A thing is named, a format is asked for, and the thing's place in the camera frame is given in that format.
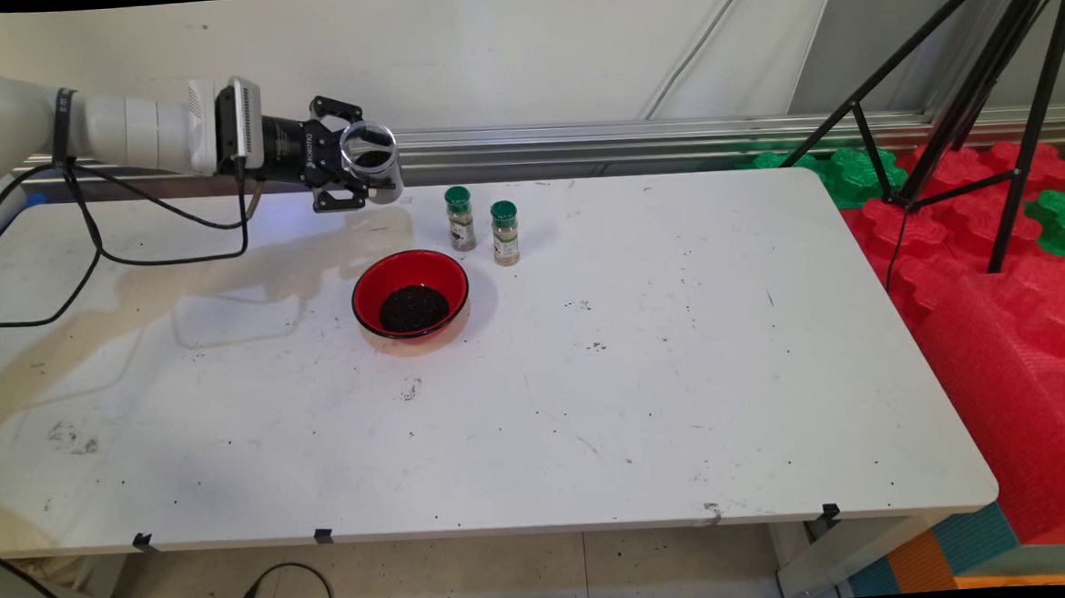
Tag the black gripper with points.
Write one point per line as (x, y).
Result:
(292, 152)

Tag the clear plastic jar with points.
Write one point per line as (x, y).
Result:
(385, 184)

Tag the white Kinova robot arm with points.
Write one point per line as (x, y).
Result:
(123, 134)

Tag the red bowl black rim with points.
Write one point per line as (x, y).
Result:
(386, 279)

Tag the green-capped spice bottle dark label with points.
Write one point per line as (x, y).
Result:
(461, 230)

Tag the black seed pile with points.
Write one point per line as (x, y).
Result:
(415, 310)

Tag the green-capped spice bottle tan contents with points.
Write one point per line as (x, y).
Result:
(506, 241)

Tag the black tape piece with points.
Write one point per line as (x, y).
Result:
(831, 511)
(142, 540)
(323, 535)

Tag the green foam puzzle piece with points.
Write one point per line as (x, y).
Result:
(841, 183)
(1062, 226)

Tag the red foam puzzle mat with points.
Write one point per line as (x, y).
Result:
(940, 241)

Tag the black tripod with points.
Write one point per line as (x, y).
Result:
(1025, 127)

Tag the red foam block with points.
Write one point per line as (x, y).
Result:
(1021, 401)

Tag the teal and orange foam mat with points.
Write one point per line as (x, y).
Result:
(974, 540)

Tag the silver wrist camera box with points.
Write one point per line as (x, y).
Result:
(247, 122)

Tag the aluminium wall rail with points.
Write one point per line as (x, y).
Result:
(579, 142)

